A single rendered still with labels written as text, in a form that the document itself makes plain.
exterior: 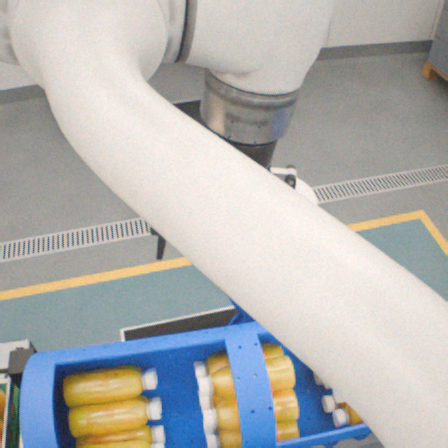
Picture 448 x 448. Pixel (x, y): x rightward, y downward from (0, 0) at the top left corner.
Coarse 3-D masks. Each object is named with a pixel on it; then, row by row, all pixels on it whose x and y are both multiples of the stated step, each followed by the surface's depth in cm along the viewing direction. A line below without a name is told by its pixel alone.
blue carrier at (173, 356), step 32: (64, 352) 92; (96, 352) 91; (128, 352) 90; (160, 352) 106; (192, 352) 108; (256, 352) 89; (288, 352) 113; (32, 384) 84; (160, 384) 109; (192, 384) 110; (256, 384) 85; (32, 416) 80; (64, 416) 105; (192, 416) 107; (256, 416) 84; (320, 416) 106
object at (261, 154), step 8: (208, 128) 45; (232, 144) 43; (240, 144) 44; (248, 144) 44; (256, 144) 44; (264, 144) 44; (272, 144) 45; (248, 152) 44; (256, 152) 44; (264, 152) 45; (272, 152) 46; (256, 160) 45; (264, 160) 46
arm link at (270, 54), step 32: (192, 0) 31; (224, 0) 32; (256, 0) 32; (288, 0) 32; (320, 0) 33; (192, 32) 33; (224, 32) 33; (256, 32) 34; (288, 32) 34; (320, 32) 36; (192, 64) 37; (224, 64) 36; (256, 64) 36; (288, 64) 36
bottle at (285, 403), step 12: (276, 396) 93; (288, 396) 92; (216, 408) 93; (228, 408) 91; (276, 408) 91; (288, 408) 91; (216, 420) 91; (228, 420) 90; (276, 420) 91; (288, 420) 92
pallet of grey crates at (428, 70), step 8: (440, 16) 378; (440, 24) 380; (440, 32) 383; (440, 40) 385; (432, 48) 398; (440, 48) 388; (432, 56) 401; (440, 56) 390; (432, 64) 404; (440, 64) 393; (424, 72) 417; (432, 72) 410; (440, 72) 395
